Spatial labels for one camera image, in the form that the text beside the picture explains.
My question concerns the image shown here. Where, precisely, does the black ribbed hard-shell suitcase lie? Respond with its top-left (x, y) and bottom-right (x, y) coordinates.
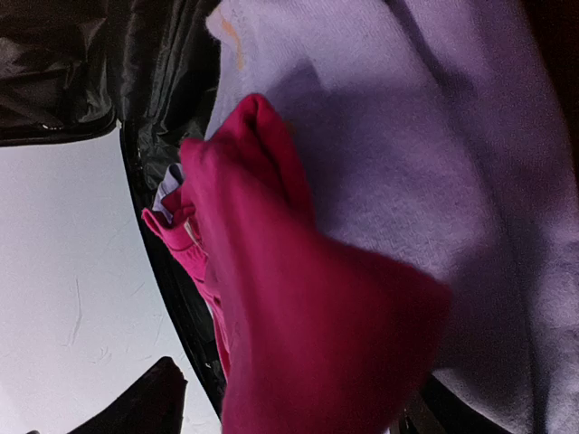
top-left (1, 1), bottom-right (578, 433)

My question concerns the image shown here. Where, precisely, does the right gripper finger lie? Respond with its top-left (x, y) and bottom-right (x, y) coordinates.
top-left (26, 355), bottom-right (189, 434)

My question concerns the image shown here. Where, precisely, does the purple cloth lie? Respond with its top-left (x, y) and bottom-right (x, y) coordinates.
top-left (202, 1), bottom-right (578, 433)

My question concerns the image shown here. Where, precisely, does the red cloth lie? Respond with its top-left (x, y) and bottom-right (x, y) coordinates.
top-left (143, 94), bottom-right (451, 433)

